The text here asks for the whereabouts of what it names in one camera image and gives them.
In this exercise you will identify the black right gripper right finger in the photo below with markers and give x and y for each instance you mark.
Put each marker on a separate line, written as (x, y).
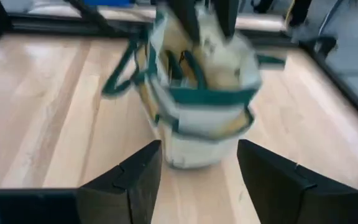
(291, 199)

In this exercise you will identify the black aluminium rig frame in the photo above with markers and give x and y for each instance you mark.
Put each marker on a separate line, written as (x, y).
(73, 26)

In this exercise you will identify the blue plastic bin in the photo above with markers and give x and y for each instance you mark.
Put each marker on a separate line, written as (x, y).
(107, 2)

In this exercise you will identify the beige green gardening bag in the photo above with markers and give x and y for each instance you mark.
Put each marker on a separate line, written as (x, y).
(204, 149)

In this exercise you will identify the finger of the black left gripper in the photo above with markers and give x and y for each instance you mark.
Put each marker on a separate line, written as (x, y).
(227, 15)
(185, 15)

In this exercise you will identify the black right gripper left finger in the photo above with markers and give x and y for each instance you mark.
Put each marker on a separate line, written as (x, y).
(73, 205)

